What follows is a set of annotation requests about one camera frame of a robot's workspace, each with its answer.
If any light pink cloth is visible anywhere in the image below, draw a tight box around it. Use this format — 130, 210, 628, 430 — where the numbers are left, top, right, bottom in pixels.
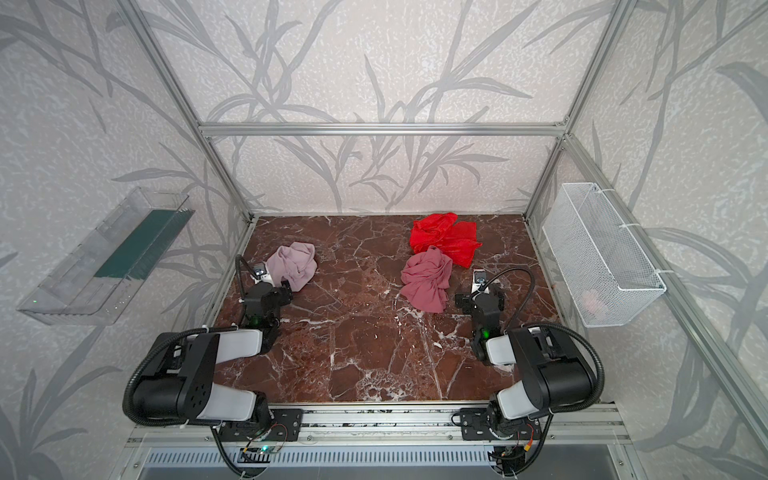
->
266, 242, 318, 292

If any dark pink cloth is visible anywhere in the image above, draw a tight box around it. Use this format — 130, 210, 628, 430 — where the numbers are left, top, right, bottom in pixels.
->
401, 246, 453, 314

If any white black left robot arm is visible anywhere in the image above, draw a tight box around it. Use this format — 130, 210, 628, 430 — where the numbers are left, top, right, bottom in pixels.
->
122, 280, 293, 429

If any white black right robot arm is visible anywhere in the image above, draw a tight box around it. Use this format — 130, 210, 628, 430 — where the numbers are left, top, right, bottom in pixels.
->
454, 286, 605, 421

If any red cloth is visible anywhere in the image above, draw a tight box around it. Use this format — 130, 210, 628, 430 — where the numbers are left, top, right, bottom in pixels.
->
409, 213, 482, 268

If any green circuit board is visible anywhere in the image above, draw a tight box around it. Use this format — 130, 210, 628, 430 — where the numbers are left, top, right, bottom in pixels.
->
240, 443, 283, 462

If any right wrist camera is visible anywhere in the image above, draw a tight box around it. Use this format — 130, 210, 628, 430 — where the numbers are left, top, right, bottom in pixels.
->
471, 269, 488, 294

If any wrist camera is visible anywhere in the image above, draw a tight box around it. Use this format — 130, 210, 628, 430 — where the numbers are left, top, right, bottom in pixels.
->
471, 269, 488, 294
251, 262, 272, 284

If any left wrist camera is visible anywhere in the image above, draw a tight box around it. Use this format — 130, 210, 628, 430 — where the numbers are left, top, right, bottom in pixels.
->
251, 262, 272, 284

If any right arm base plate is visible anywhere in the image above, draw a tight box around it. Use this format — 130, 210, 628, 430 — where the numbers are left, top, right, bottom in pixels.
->
450, 406, 542, 443

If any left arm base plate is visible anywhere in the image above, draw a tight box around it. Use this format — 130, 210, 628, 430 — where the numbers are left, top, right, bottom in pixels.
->
219, 408, 304, 443

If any white wire mesh basket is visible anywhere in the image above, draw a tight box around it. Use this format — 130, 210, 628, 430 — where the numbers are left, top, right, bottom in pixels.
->
543, 182, 667, 328

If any clear plastic wall tray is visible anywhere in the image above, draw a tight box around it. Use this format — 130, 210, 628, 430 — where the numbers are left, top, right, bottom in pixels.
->
17, 187, 195, 326

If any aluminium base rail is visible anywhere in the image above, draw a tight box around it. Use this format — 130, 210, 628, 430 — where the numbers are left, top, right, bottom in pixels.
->
112, 401, 646, 479

